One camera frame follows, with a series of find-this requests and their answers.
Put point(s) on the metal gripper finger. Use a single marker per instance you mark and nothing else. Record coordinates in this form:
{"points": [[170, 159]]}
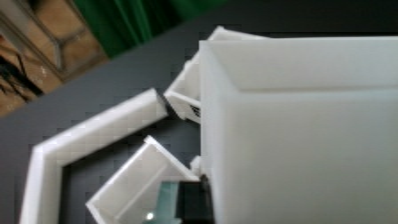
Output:
{"points": [[183, 203]]}

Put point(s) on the white front fence rail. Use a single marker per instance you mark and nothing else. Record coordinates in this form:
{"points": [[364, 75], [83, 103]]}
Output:
{"points": [[42, 186]]}

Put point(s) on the white drawer cabinet housing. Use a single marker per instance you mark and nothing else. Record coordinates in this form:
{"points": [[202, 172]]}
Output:
{"points": [[298, 130]]}

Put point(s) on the white left fence rail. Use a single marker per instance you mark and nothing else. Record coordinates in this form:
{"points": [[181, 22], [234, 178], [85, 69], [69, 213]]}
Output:
{"points": [[106, 127]]}

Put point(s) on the white drawer box without knob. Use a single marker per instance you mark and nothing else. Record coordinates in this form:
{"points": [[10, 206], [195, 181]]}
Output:
{"points": [[122, 202]]}

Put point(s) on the white fence rail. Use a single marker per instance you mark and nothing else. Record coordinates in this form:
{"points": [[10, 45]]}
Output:
{"points": [[42, 186], [106, 127]]}

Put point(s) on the white drawer box with knob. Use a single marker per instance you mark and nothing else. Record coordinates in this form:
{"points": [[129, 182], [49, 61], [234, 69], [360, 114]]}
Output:
{"points": [[183, 91]]}

